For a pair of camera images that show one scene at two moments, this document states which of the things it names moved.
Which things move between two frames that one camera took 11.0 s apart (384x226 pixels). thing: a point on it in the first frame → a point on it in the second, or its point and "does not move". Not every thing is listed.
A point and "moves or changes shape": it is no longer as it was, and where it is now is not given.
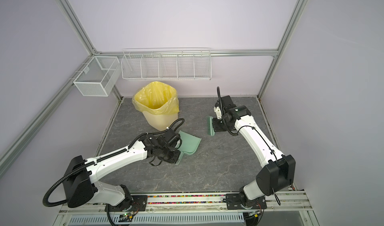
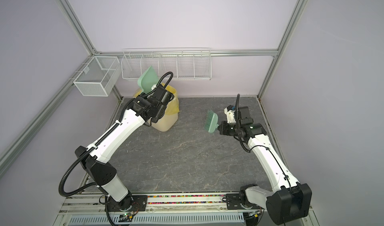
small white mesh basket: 96,78 does not move
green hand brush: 211,130 moves or changes shape
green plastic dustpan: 190,144 → 147,79
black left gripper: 174,159 → 143,96
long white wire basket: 166,64 does not move
